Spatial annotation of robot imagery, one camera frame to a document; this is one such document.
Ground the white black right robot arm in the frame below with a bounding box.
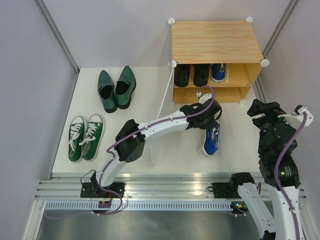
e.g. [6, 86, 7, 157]
[228, 99, 314, 240]

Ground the right green canvas sneaker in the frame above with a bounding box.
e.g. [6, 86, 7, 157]
[79, 114, 105, 162]

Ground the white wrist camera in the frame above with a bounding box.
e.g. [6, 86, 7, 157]
[196, 92, 212, 104]
[278, 105, 314, 129]

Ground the right green leather shoe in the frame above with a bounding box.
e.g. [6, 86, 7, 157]
[115, 65, 136, 110]

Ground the left green leather shoe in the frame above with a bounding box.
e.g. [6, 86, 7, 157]
[97, 70, 117, 114]

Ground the black leather shoe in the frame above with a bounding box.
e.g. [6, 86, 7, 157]
[174, 64, 191, 88]
[193, 64, 210, 87]

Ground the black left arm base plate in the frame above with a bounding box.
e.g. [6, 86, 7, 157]
[80, 182, 125, 199]

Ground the left green canvas sneaker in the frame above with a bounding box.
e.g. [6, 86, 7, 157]
[68, 116, 86, 163]

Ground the green canvas sneaker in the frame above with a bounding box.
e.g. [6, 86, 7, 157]
[68, 116, 86, 163]
[79, 114, 105, 162]

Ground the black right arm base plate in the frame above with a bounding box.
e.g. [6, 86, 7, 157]
[211, 182, 234, 199]

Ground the wooden shoe cabinet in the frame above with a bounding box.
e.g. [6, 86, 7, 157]
[168, 17, 270, 104]

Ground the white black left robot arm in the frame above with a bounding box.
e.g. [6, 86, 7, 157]
[90, 98, 222, 198]

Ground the blue canvas sneaker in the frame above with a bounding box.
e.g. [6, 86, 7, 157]
[201, 121, 220, 157]
[211, 63, 228, 83]

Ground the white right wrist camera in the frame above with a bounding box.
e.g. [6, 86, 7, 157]
[278, 105, 314, 129]

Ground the green leather shoe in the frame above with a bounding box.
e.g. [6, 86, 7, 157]
[115, 65, 136, 110]
[97, 70, 117, 114]

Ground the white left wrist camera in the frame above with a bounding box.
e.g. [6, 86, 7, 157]
[196, 92, 212, 104]

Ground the aluminium mounting rail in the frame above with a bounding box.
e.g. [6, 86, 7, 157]
[34, 172, 308, 201]

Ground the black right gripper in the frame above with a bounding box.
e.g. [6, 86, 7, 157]
[247, 98, 298, 155]

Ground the white cabinet door panel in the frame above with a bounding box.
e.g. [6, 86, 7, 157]
[148, 68, 175, 169]

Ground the white slotted cable duct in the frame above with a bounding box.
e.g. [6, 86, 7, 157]
[45, 200, 232, 211]

